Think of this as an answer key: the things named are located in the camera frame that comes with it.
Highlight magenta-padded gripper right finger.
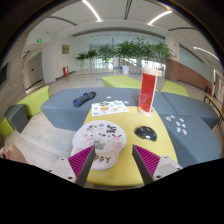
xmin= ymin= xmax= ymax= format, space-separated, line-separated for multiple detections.
xmin=131 ymin=144 xmax=184 ymax=186

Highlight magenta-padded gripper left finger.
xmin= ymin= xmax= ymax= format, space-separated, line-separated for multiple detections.
xmin=48 ymin=144 xmax=97 ymax=187

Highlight black computer mouse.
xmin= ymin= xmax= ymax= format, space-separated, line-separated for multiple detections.
xmin=134 ymin=125 xmax=158 ymax=142

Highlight round white cartoon mouse pad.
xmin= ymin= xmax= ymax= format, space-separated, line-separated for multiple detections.
xmin=70 ymin=119 xmax=128 ymax=171

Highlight grey sofa block with stickers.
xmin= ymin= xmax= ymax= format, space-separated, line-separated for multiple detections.
xmin=159 ymin=114 xmax=222 ymax=168

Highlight group of small stickers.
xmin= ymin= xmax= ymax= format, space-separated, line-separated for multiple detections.
xmin=165 ymin=114 xmax=189 ymax=136

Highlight long grey sofa block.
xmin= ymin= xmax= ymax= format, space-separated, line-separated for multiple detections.
xmin=40 ymin=87 xmax=168 ymax=132

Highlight dark grey ottoman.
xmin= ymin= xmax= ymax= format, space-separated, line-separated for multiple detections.
xmin=3 ymin=103 xmax=29 ymax=134

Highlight dark blue folded umbrella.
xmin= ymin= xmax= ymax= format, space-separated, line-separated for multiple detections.
xmin=72 ymin=91 xmax=97 ymax=109

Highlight lime green sofa block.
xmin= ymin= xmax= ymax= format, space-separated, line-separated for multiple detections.
xmin=0 ymin=84 xmax=51 ymax=138

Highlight white sticker sheet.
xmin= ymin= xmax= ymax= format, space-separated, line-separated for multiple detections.
xmin=91 ymin=99 xmax=130 ymax=117

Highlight red cylinder with wooden ends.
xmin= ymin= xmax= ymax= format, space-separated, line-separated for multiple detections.
xmin=137 ymin=67 xmax=164 ymax=118

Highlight lime green ottoman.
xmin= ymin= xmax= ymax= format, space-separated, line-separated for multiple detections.
xmin=101 ymin=74 xmax=143 ymax=90
xmin=160 ymin=80 xmax=190 ymax=98

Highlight row of green potted plants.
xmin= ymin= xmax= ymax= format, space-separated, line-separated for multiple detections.
xmin=75 ymin=37 xmax=174 ymax=76

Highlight ceiling light strips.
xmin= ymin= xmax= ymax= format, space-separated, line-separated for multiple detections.
xmin=81 ymin=0 xmax=221 ymax=63

